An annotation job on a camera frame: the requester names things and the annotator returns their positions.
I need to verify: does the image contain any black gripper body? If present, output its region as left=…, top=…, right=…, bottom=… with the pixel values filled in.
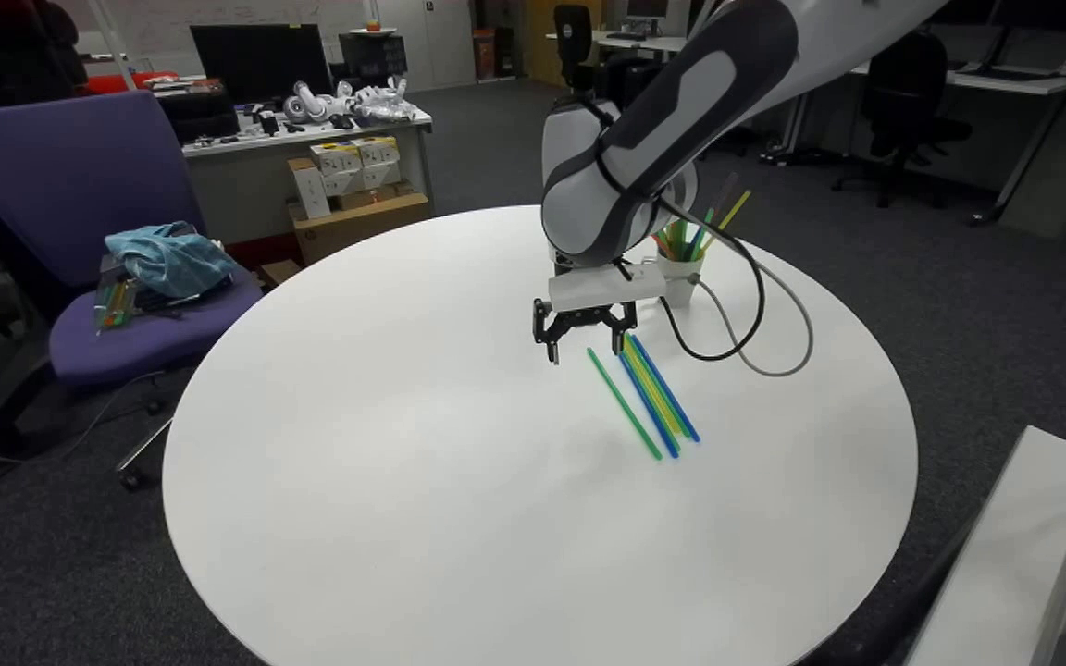
left=528, top=295, right=641, bottom=339

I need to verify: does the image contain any long green straw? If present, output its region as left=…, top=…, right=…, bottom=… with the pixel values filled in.
left=584, top=343, right=667, bottom=466

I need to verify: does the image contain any yellow-green straw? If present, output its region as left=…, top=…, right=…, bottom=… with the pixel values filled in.
left=617, top=333, right=697, bottom=449

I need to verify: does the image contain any blue straw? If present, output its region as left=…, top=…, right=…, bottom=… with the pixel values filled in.
left=625, top=333, right=704, bottom=449
left=612, top=343, right=684, bottom=462
left=684, top=207, right=718, bottom=264

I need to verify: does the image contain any white mug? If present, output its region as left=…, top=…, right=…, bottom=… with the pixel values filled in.
left=657, top=250, right=709, bottom=311

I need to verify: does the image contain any yellow straw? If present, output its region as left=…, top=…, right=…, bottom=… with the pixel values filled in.
left=698, top=185, right=755, bottom=256

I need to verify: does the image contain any brown cardboard box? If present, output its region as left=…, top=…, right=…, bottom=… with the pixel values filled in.
left=283, top=154, right=436, bottom=268

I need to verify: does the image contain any white packet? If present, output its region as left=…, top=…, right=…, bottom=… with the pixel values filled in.
left=356, top=133, right=406, bottom=197
left=306, top=136, right=366, bottom=198

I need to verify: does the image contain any black office chair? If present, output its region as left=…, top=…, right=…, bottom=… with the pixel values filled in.
left=832, top=27, right=978, bottom=210
left=546, top=0, right=607, bottom=105

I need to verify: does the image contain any long white desk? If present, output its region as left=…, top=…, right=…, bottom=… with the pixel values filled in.
left=587, top=27, right=698, bottom=65

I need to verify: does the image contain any wooden door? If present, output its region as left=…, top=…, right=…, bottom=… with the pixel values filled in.
left=518, top=0, right=564, bottom=89

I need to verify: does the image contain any clear plastic bag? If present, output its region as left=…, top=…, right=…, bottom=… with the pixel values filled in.
left=350, top=75, right=417, bottom=126
left=281, top=78, right=357, bottom=129

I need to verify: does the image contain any black equipment case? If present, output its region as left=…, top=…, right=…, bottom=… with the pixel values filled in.
left=338, top=28, right=411, bottom=94

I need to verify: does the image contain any white office desk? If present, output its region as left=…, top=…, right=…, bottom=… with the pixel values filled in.
left=179, top=105, right=436, bottom=250

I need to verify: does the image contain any small black desk device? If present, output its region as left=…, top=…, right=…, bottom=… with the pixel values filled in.
left=245, top=105, right=291, bottom=136

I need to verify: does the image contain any teal crumpled cloth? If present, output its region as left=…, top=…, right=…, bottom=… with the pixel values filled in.
left=95, top=218, right=240, bottom=319

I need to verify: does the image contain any black computer monitor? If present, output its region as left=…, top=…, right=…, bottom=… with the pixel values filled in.
left=190, top=23, right=334, bottom=110

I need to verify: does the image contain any black bag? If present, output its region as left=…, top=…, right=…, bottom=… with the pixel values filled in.
left=154, top=86, right=240, bottom=148

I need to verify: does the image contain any yellow-green striped packet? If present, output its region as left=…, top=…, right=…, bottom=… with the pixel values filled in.
left=95, top=275, right=145, bottom=333

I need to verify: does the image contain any white side cabinet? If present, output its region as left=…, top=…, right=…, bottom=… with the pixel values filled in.
left=900, top=422, right=1066, bottom=666

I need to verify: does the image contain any white desk with legs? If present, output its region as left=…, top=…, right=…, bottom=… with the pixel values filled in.
left=941, top=57, right=1066, bottom=231

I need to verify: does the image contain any red low seat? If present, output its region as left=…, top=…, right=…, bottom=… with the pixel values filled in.
left=81, top=70, right=212, bottom=101

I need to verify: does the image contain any purple office chair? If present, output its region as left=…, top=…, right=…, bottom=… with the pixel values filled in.
left=0, top=89, right=271, bottom=493

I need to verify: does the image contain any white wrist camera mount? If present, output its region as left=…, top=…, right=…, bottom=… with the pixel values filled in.
left=540, top=259, right=667, bottom=311

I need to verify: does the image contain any gripper cable loop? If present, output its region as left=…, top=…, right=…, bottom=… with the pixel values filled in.
left=657, top=218, right=816, bottom=382

